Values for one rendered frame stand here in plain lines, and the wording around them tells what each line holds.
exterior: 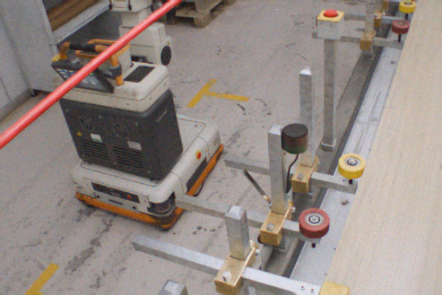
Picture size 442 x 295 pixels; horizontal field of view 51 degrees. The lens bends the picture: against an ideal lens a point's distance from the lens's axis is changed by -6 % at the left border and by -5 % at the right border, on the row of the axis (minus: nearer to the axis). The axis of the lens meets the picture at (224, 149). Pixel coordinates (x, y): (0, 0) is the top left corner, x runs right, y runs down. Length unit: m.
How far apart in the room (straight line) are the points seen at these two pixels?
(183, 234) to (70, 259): 0.60
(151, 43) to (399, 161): 1.41
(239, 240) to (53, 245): 1.75
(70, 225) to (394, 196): 1.87
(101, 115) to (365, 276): 1.52
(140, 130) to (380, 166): 1.16
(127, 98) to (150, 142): 0.24
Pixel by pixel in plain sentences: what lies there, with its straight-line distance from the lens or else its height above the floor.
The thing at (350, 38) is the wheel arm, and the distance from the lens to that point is 2.33.
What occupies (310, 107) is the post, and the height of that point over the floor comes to 1.06.
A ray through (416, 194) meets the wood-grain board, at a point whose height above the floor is 0.90.
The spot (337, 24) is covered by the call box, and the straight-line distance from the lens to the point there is 1.51.
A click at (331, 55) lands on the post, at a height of 1.09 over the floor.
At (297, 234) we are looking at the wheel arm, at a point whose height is 0.85.
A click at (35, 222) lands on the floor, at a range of 2.87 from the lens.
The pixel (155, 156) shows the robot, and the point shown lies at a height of 0.45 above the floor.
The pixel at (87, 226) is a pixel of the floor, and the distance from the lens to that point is 2.70.
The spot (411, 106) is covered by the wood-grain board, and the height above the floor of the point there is 0.90.
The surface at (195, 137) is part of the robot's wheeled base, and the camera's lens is 2.62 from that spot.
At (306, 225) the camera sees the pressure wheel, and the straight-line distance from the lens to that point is 1.24.
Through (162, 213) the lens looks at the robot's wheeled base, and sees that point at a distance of 2.39.
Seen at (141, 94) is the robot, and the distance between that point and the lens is 2.08.
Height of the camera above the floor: 1.83
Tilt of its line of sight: 38 degrees down
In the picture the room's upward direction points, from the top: 8 degrees counter-clockwise
